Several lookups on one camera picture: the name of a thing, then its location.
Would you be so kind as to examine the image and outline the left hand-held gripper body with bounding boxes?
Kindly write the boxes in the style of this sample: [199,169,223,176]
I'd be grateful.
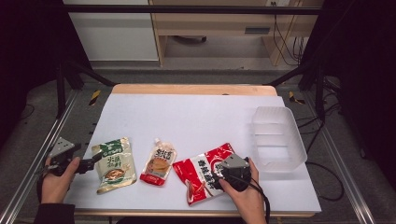
[46,136,82,177]

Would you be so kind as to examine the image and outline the black floor cables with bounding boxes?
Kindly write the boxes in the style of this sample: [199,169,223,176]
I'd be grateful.
[295,74,346,203]

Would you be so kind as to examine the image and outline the black metal stand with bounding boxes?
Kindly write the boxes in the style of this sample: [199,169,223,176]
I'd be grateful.
[264,55,328,123]
[55,59,118,119]

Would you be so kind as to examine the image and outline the person's left hand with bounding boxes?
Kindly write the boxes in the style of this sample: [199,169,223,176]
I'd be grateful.
[40,156,82,204]

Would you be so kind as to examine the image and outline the spouted sauce pouch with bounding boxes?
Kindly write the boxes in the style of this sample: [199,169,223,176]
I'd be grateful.
[139,137,177,187]

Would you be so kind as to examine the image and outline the white cabinet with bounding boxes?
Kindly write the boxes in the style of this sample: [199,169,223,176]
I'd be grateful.
[63,0,160,62]

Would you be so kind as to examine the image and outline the person's right hand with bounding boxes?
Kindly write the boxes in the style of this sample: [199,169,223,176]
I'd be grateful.
[218,158,269,224]

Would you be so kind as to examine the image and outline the wooden table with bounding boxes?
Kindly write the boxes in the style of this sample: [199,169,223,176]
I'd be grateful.
[74,83,316,218]

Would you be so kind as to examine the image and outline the translucent plastic container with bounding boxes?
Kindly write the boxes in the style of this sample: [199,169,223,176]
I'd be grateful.
[251,105,308,173]

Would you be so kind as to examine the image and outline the wooden desk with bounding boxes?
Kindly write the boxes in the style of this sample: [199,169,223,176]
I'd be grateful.
[148,0,325,68]

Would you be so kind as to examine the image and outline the yellow and black tape strip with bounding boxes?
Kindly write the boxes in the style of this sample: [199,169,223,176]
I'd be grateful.
[288,91,306,105]
[88,89,103,106]

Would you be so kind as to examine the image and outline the white table mat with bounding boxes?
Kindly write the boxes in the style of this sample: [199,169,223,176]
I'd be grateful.
[64,93,322,215]

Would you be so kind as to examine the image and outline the aluminium frame rail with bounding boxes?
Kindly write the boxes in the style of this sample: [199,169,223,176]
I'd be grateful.
[0,89,80,224]
[303,91,376,224]

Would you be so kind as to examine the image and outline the black horizontal frame bar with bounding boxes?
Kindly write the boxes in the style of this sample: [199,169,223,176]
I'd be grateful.
[62,4,323,16]

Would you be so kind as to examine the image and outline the right hand-held gripper cable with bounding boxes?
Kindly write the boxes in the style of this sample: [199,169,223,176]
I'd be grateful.
[247,178,271,224]

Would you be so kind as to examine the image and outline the green and gold sauce packet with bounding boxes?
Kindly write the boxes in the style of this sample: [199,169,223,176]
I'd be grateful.
[91,136,138,195]

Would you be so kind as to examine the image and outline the black hanging cables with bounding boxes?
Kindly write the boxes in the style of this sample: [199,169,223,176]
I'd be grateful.
[270,1,309,67]

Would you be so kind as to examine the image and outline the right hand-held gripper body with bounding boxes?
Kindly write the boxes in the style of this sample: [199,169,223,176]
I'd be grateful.
[219,153,252,192]

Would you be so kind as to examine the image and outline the red and white sauce packet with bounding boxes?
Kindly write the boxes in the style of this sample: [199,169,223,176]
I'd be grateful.
[172,142,236,207]

